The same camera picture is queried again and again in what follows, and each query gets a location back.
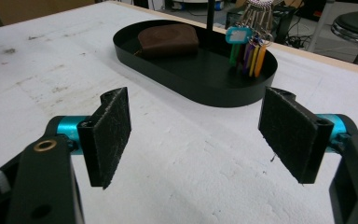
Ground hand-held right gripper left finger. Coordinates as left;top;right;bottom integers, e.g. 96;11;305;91
56;87;132;190

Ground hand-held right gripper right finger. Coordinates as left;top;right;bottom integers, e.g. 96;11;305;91
257;87;348;185

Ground black oval tray with hanger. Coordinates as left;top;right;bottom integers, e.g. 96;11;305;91
112;0;278;108

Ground key ring with coloured tags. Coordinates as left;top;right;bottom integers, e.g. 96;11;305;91
225;0;276;78

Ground brown leather pouch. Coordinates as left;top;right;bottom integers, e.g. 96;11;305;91
137;22;200;59

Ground white foam mat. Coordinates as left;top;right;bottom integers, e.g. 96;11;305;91
0;1;358;224

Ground white table leg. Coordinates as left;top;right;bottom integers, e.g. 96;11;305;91
307;0;337;52

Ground black round stool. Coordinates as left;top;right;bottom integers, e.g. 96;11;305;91
330;10;358;66

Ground brown cardboard box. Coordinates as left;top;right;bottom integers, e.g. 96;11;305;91
0;0;96;26

